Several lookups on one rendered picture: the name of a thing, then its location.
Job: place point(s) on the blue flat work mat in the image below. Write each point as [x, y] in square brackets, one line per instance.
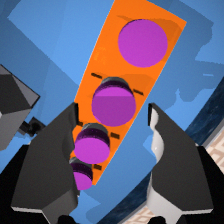
[47, 44]

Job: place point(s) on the orange tube rack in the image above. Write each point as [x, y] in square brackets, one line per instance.
[106, 61]

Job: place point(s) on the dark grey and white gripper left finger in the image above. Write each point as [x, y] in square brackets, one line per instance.
[38, 184]

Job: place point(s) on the white button housing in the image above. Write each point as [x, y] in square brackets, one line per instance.
[14, 108]

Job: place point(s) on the purple round cap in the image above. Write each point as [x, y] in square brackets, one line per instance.
[92, 146]
[113, 103]
[83, 175]
[142, 43]

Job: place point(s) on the black table edge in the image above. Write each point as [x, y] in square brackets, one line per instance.
[206, 144]

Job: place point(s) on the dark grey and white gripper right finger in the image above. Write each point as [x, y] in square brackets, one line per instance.
[186, 185]

